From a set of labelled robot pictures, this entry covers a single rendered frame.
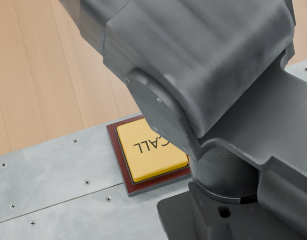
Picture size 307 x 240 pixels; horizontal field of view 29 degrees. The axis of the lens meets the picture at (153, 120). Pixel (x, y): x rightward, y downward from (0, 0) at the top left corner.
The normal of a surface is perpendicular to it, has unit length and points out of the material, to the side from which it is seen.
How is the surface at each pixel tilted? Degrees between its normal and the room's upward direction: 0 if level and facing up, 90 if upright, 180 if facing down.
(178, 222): 28
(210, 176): 72
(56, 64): 0
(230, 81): 55
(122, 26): 8
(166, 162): 0
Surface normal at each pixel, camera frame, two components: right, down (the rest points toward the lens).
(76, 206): 0.00, -0.31
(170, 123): -0.68, 0.70
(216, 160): -0.43, 0.68
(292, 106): -0.30, -0.55
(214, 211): -0.13, -0.70
